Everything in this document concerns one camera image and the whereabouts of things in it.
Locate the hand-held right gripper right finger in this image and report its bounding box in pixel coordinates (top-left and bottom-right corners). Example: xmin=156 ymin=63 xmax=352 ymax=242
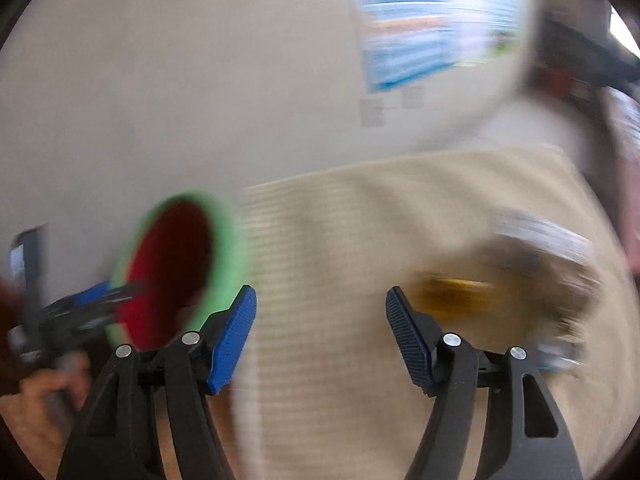
xmin=385 ymin=286 xmax=584 ymax=480

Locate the pink quilted blanket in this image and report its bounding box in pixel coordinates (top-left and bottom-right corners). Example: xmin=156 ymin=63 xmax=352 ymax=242
xmin=600 ymin=89 xmax=640 ymax=277

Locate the red bucket with green rim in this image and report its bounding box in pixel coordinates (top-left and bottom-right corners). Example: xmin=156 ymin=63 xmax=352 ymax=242
xmin=107 ymin=191 xmax=249 ymax=352

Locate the crumpled grey patterned paper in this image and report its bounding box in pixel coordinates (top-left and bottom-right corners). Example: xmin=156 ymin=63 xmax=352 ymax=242
xmin=492 ymin=210 xmax=602 ymax=362

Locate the person's left hand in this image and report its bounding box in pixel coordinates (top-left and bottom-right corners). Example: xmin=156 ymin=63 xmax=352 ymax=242
xmin=0 ymin=355 xmax=93 ymax=467

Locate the yellow checked tablecloth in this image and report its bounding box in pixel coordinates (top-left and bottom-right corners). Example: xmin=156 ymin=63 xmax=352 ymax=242
xmin=230 ymin=147 xmax=632 ymax=480

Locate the dark shelf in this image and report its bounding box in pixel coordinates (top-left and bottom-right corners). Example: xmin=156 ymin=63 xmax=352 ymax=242
xmin=525 ymin=4 xmax=640 ymax=111

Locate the wall poster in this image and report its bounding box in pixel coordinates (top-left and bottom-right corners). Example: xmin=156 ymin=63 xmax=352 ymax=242
xmin=347 ymin=0 xmax=531 ymax=95

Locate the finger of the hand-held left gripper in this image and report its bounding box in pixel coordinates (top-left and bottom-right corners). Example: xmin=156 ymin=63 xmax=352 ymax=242
xmin=70 ymin=307 xmax=128 ymax=333
xmin=70 ymin=280 xmax=148 ymax=308

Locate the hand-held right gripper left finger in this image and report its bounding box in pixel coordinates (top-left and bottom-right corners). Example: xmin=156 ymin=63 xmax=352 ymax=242
xmin=57 ymin=285 xmax=259 ymax=480

